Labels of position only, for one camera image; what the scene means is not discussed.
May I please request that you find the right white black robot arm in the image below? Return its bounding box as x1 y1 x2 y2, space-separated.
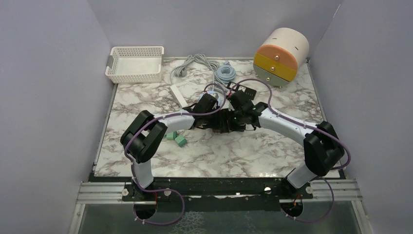
228 91 345 198

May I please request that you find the round cream drawer cabinet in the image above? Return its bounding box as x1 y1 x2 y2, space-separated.
253 27 309 87

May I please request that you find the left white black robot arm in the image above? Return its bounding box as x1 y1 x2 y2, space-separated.
120 94 223 200

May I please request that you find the green plug adapter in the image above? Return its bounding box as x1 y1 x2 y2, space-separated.
166 131 177 140
174 135 187 147

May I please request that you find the white plastic basket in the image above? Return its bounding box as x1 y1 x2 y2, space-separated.
105 46 164 84

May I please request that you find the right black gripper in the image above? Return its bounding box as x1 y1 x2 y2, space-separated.
221 107 245 133

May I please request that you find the white power strip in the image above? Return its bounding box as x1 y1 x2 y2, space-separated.
170 85 188 108

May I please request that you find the bundled grey power cable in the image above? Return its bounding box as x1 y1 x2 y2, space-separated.
170 54 220 81

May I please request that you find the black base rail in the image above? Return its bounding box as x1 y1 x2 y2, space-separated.
121 177 313 212

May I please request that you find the round blue socket hub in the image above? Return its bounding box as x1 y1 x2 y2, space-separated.
199 91 224 106

